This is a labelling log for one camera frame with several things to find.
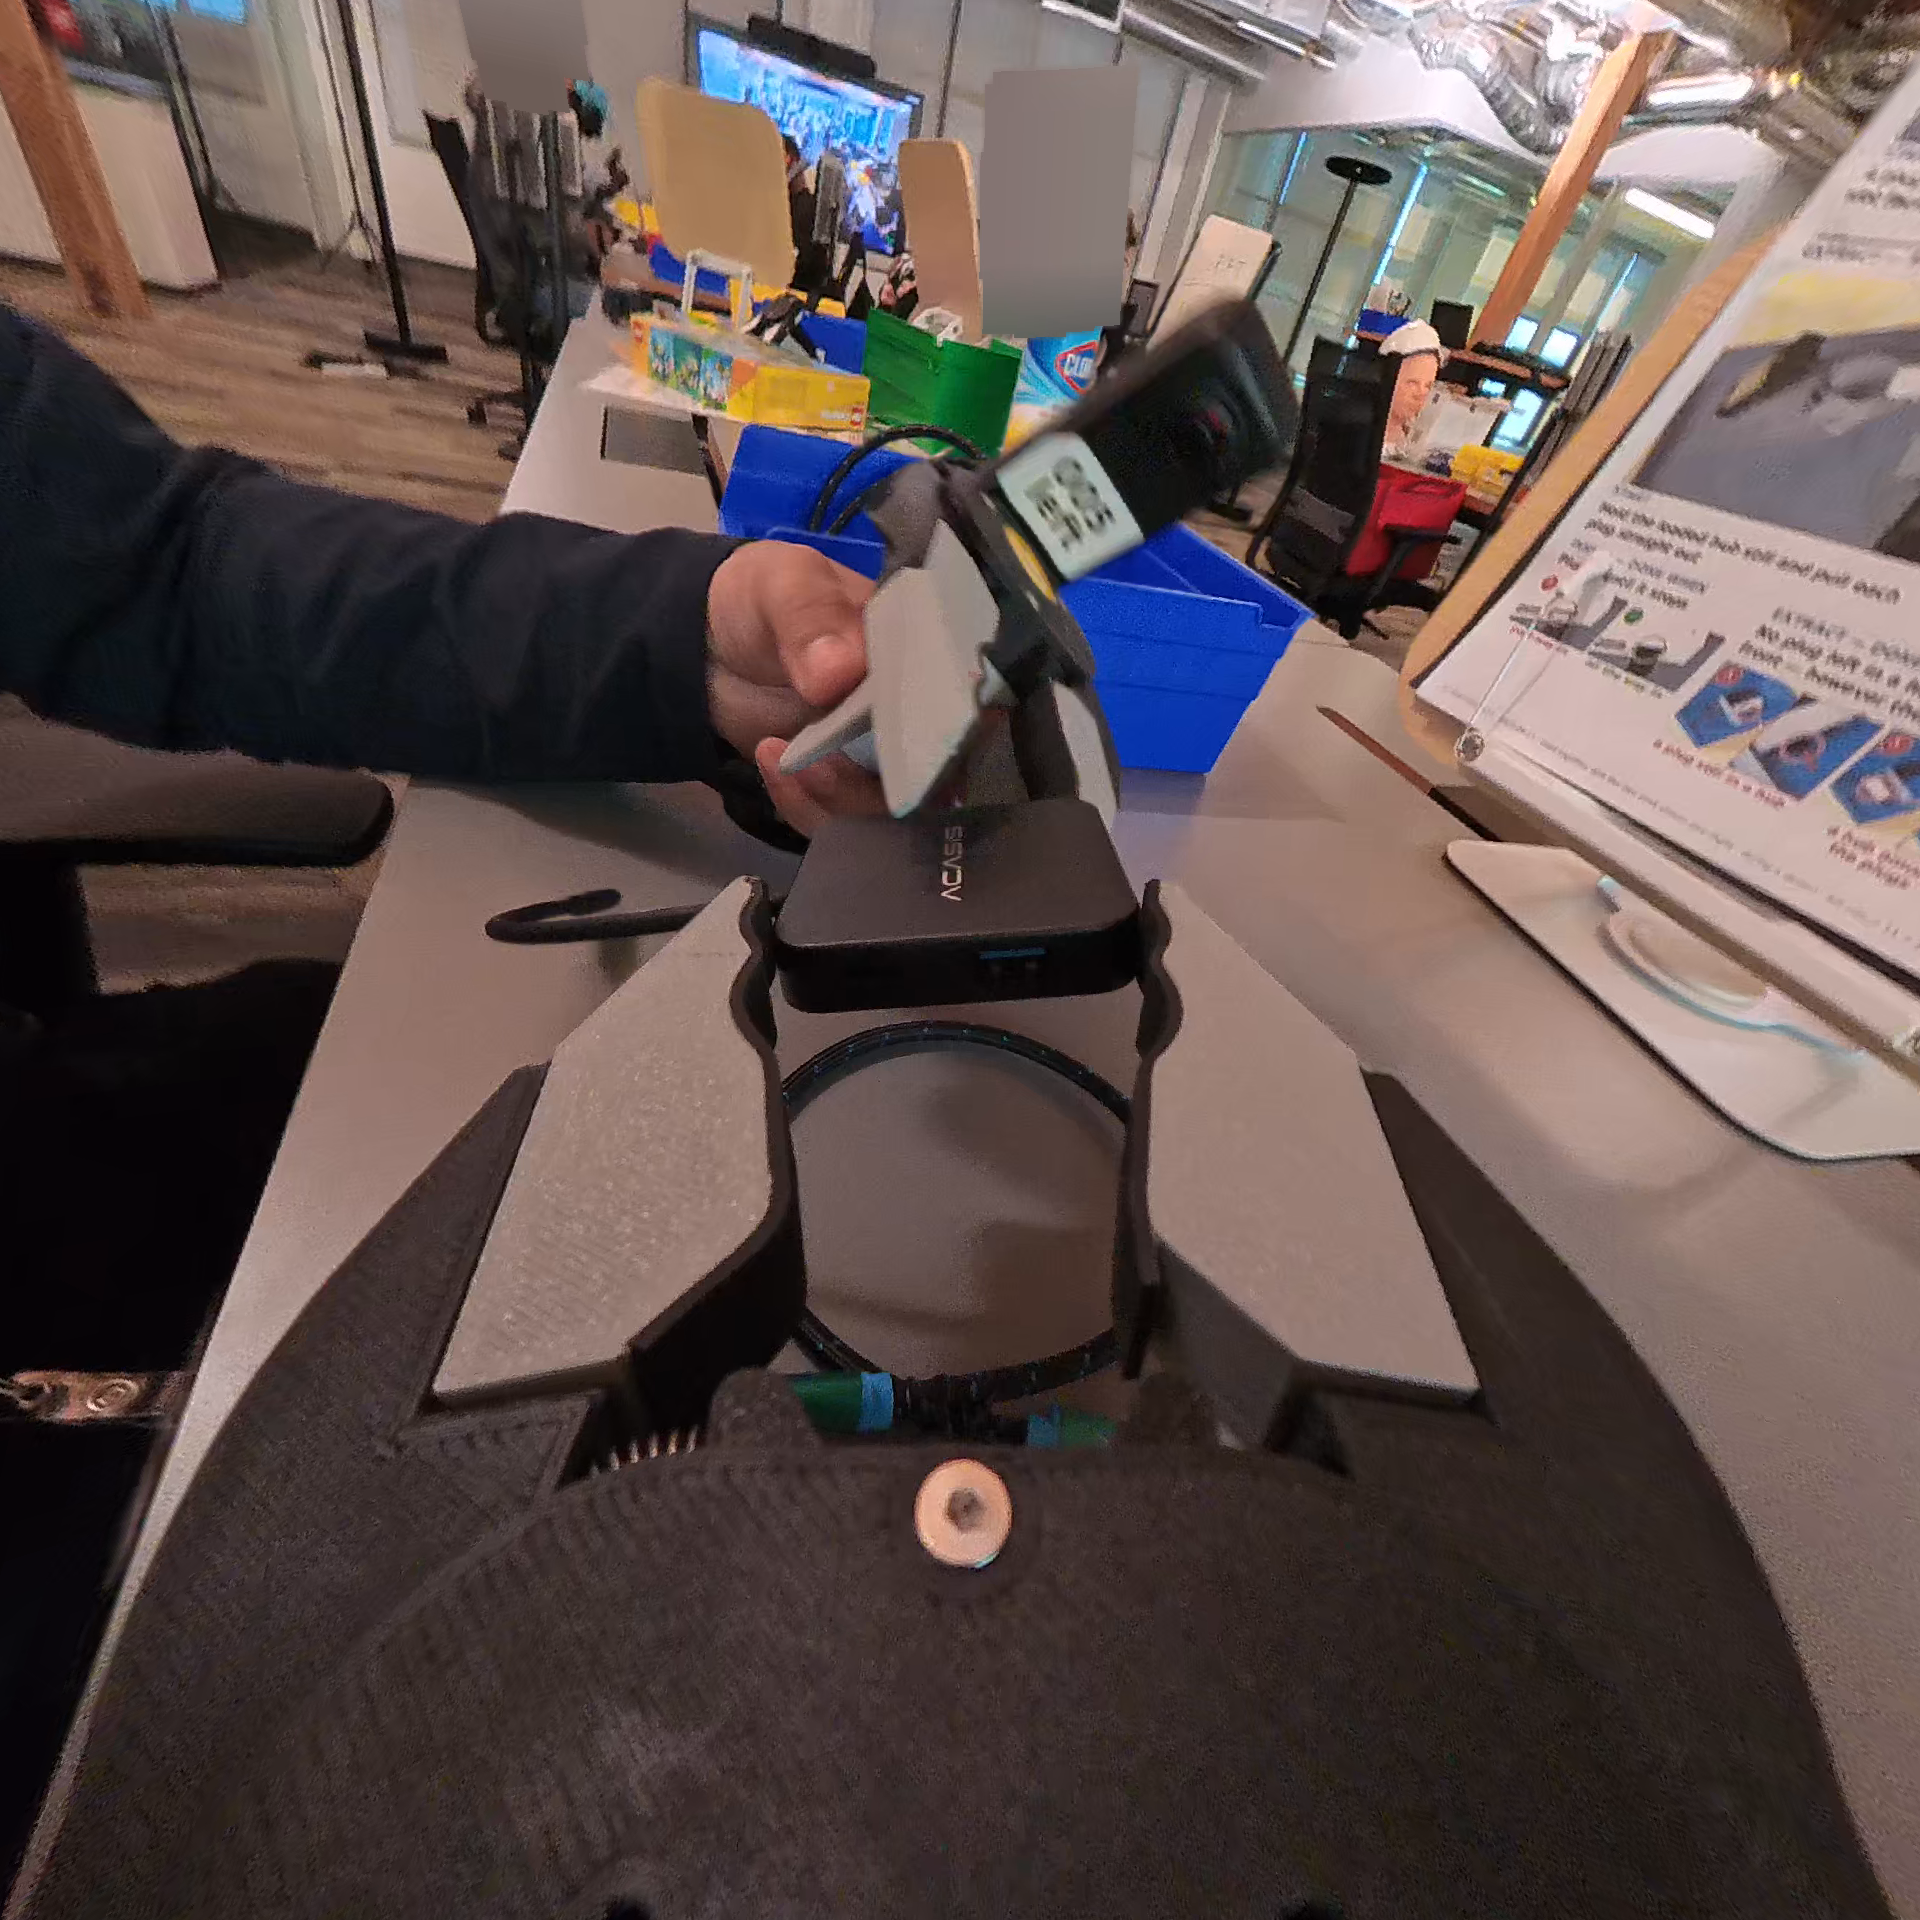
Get black chair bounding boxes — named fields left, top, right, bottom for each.
left=1253, top=337, right=1470, bottom=636

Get printed instruction sheet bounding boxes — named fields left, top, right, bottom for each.
left=1418, top=67, right=1920, bottom=981

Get white stand base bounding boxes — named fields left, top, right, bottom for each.
left=1445, top=836, right=1920, bottom=1161

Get black round top stand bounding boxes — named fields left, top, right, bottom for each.
left=1320, top=153, right=1401, bottom=321

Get black braided cable green plugs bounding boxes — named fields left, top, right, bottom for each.
left=780, top=1019, right=1136, bottom=1450

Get small green bin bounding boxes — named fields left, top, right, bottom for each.
left=861, top=306, right=1029, bottom=455

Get person's left forearm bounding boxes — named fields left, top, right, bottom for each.
left=0, top=306, right=736, bottom=785

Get small black hub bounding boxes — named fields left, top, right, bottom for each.
left=772, top=797, right=1145, bottom=1017

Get television screen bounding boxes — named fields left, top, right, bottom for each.
left=688, top=16, right=929, bottom=256

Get person's left hand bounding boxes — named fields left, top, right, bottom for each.
left=705, top=539, right=902, bottom=836

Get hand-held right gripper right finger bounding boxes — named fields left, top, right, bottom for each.
left=1113, top=883, right=1489, bottom=1444

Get blue storage bin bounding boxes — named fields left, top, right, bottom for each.
left=721, top=424, right=1315, bottom=778

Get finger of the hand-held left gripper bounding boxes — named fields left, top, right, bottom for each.
left=1049, top=681, right=1124, bottom=827
left=866, top=527, right=1010, bottom=824

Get black light stand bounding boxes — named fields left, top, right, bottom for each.
left=307, top=0, right=449, bottom=368

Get white sign board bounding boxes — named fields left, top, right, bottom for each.
left=1147, top=215, right=1280, bottom=344

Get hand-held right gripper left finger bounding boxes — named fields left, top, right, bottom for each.
left=433, top=879, right=806, bottom=1434

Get tan rounded board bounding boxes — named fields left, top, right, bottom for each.
left=897, top=138, right=988, bottom=345

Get yellow printed box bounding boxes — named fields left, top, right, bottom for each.
left=632, top=306, right=875, bottom=433

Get cardboard box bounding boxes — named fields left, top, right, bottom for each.
left=637, top=79, right=800, bottom=290

